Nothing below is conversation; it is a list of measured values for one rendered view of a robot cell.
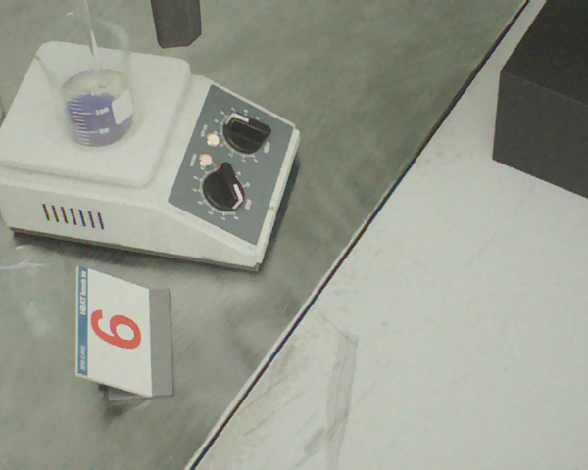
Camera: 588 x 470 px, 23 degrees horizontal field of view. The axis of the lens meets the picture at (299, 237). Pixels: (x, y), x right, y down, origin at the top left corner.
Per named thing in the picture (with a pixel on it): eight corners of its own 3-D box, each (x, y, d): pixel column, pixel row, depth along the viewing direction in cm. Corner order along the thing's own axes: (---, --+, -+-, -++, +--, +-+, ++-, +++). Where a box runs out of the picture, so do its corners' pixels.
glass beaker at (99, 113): (148, 90, 104) (131, 5, 97) (145, 156, 100) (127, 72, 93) (53, 95, 104) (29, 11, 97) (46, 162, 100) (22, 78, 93)
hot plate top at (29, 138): (195, 68, 106) (194, 59, 105) (148, 189, 99) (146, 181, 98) (44, 46, 108) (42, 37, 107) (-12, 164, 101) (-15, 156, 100)
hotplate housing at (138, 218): (302, 146, 111) (297, 75, 105) (261, 279, 103) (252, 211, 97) (36, 107, 115) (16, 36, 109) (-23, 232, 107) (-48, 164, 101)
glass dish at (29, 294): (42, 333, 101) (35, 316, 100) (-20, 305, 103) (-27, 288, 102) (84, 277, 104) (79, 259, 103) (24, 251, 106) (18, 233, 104)
